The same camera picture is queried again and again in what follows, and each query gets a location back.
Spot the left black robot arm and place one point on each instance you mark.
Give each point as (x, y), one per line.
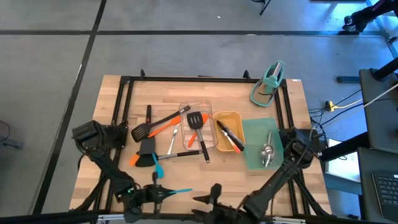
(105, 161)

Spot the clear plastic container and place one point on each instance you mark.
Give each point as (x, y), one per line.
(209, 141)

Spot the yellow power plug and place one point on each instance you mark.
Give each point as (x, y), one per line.
(330, 106)

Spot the metal fork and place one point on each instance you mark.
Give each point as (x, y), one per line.
(173, 140)

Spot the black slanted pole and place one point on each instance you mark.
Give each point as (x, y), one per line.
(385, 70)

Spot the black tripod leg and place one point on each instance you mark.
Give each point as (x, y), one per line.
(265, 7)

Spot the steel-shafted black slotted turner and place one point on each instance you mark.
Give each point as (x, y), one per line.
(196, 119)

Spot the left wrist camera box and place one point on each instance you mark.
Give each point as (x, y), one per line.
(133, 214)

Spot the person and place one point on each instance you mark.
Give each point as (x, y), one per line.
(360, 17)

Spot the small black and red tool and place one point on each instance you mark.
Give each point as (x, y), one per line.
(148, 112)

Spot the black aluminium table frame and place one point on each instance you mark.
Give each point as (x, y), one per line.
(186, 79)

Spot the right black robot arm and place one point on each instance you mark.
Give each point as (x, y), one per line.
(289, 168)

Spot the black chair base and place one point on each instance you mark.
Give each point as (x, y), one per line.
(392, 39)

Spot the grey floor stand foot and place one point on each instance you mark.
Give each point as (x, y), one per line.
(12, 143)

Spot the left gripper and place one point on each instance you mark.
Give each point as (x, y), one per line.
(143, 194)

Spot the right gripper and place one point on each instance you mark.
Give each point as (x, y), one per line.
(230, 214)

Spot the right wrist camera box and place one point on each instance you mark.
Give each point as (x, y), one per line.
(215, 190)

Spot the silver metal scoop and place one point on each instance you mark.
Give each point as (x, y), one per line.
(267, 154)

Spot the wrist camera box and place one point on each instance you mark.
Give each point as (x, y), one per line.
(133, 214)
(215, 190)

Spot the teal-capped steel bottle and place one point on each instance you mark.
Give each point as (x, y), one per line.
(270, 83)

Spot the all-black slotted nylon spatula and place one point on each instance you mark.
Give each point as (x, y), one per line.
(139, 133)

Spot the orange silicone spatula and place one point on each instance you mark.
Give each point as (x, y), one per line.
(192, 140)
(164, 126)

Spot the teal-rimmed clear container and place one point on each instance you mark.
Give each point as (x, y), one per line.
(259, 96)

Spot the steel-shafted black solid spatula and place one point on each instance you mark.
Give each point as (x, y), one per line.
(180, 154)

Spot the dark flat bar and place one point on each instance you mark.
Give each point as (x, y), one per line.
(348, 79)

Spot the yellow plastic bin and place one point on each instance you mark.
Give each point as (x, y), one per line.
(231, 117)

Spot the teal translucent tray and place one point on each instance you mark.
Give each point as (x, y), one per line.
(255, 133)

